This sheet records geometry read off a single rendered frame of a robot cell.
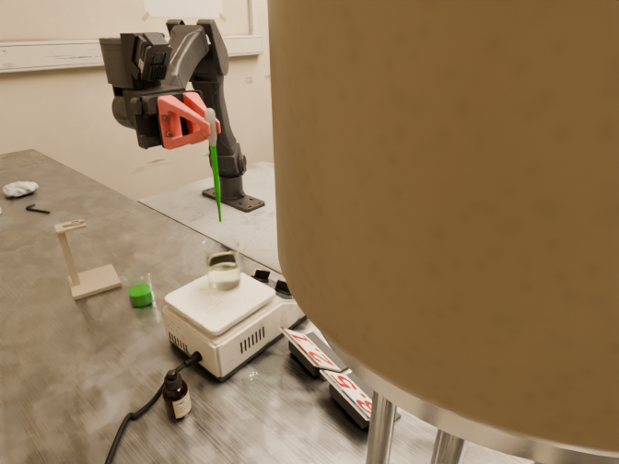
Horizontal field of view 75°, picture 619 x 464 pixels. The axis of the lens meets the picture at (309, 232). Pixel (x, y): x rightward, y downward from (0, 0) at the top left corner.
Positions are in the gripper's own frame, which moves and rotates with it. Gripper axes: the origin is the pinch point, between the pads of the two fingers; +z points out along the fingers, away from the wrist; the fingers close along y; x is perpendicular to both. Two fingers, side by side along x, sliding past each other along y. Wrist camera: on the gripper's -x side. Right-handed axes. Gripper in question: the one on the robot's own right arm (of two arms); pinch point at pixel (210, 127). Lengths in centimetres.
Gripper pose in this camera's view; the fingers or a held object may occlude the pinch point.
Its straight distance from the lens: 53.9
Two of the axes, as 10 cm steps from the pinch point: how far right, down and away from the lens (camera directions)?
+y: 6.4, -3.5, 6.8
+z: 7.7, 2.9, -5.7
